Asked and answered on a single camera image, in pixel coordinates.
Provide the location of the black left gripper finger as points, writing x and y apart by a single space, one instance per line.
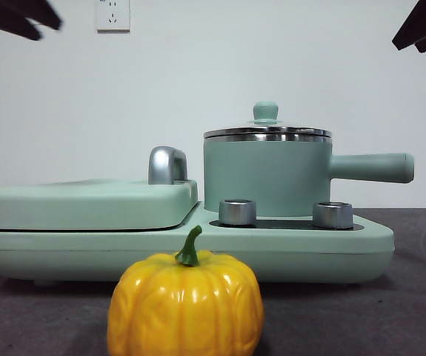
5 18
38 11

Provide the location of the glass pot lid green knob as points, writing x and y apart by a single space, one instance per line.
265 111

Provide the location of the yellow plastic pumpkin green stem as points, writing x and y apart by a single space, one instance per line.
183 308

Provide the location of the silver control knob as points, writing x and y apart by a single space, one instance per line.
332 215
236 213

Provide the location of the mint green breakfast machine base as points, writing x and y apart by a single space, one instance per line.
309 252

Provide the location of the white wall socket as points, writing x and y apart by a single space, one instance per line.
113 16

